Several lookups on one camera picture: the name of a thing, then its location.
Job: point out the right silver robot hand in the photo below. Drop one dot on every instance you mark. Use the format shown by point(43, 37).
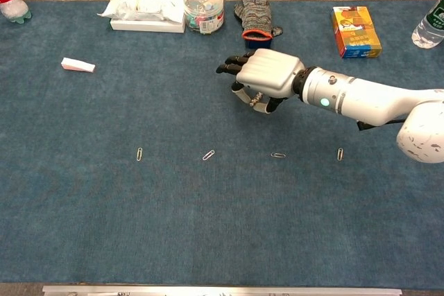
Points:
point(270, 70)

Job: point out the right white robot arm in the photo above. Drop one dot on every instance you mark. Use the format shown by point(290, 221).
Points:
point(364, 98)

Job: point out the paper clip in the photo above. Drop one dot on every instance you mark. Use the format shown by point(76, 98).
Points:
point(208, 155)
point(340, 154)
point(139, 154)
point(278, 155)

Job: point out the dark blue small box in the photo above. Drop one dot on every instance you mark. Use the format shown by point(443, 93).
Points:
point(258, 43)

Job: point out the grey knit glove orange cuff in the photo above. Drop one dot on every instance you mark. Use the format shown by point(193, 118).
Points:
point(256, 15)

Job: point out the clear jar of coloured clips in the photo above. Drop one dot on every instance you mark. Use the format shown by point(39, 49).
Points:
point(204, 10)

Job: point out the orange and blue carton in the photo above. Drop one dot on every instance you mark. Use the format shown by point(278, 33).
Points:
point(357, 32)

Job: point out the white flat box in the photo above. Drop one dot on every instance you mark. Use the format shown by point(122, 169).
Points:
point(145, 26)

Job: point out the white wet wipes pack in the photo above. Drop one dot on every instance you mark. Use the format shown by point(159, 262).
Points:
point(142, 6)

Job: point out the teal felt table mat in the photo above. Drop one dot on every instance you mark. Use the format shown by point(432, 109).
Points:
point(222, 213)

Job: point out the green label water bottle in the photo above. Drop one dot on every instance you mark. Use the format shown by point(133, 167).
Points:
point(428, 29)

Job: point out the white wedge block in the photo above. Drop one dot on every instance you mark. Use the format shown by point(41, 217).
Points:
point(78, 65)

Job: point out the aluminium rail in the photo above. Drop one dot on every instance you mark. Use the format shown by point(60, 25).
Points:
point(222, 290)

